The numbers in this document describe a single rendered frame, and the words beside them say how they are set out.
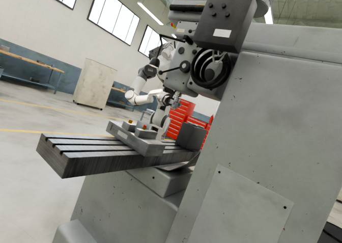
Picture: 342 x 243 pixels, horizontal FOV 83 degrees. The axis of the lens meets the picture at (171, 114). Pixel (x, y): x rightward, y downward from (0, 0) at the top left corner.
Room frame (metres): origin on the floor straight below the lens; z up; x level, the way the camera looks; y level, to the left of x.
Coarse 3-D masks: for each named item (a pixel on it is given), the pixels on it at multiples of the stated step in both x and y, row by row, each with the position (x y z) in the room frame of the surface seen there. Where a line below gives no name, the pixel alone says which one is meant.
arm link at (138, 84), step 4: (136, 80) 1.61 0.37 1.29; (140, 80) 1.61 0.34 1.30; (144, 80) 1.63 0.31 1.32; (132, 84) 1.61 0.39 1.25; (136, 84) 1.60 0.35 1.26; (140, 84) 1.61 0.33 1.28; (144, 84) 1.65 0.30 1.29; (128, 88) 1.59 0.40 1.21; (132, 88) 1.58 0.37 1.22; (136, 88) 1.59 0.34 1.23; (140, 88) 1.62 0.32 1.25; (128, 92) 1.55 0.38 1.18; (132, 92) 1.53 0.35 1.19; (136, 92) 1.59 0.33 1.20; (128, 96) 1.52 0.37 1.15; (132, 96) 1.53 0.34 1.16
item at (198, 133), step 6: (186, 126) 1.53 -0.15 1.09; (192, 126) 1.49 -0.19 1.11; (198, 126) 1.60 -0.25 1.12; (180, 132) 1.55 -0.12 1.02; (186, 132) 1.52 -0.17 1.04; (192, 132) 1.49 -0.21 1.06; (198, 132) 1.56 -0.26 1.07; (204, 132) 1.62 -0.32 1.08; (180, 138) 1.54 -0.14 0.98; (186, 138) 1.50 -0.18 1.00; (192, 138) 1.52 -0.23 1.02; (198, 138) 1.58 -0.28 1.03; (204, 138) 1.65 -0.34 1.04; (180, 144) 1.53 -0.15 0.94; (186, 144) 1.49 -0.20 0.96; (192, 144) 1.54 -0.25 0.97; (198, 144) 1.61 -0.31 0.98
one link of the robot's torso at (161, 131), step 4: (168, 120) 1.99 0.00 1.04; (152, 124) 2.05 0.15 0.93; (164, 124) 1.95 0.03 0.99; (168, 124) 2.03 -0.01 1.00; (152, 128) 2.04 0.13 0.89; (156, 128) 2.02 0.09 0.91; (160, 128) 1.98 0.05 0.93; (164, 128) 1.97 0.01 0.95; (160, 132) 1.97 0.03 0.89; (160, 136) 2.04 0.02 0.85
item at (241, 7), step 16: (208, 0) 0.86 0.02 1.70; (224, 0) 0.82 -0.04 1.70; (240, 0) 0.78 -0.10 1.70; (208, 16) 0.84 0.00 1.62; (224, 16) 0.81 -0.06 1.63; (240, 16) 0.77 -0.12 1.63; (208, 32) 0.83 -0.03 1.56; (224, 32) 0.79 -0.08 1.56; (240, 32) 0.76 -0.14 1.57; (208, 48) 0.89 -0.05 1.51; (224, 48) 0.82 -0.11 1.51; (240, 48) 0.82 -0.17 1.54
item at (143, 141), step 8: (112, 128) 1.12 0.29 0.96; (120, 128) 1.08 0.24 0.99; (136, 128) 1.01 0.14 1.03; (120, 136) 1.07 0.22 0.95; (128, 136) 1.04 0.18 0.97; (136, 136) 1.00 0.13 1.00; (144, 136) 1.03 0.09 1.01; (152, 136) 1.09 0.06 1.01; (128, 144) 1.02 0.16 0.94; (136, 144) 0.99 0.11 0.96; (144, 144) 0.96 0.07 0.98; (152, 144) 0.97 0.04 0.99; (160, 144) 1.03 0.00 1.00; (144, 152) 0.95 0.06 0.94; (152, 152) 0.99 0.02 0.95; (160, 152) 1.05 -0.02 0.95
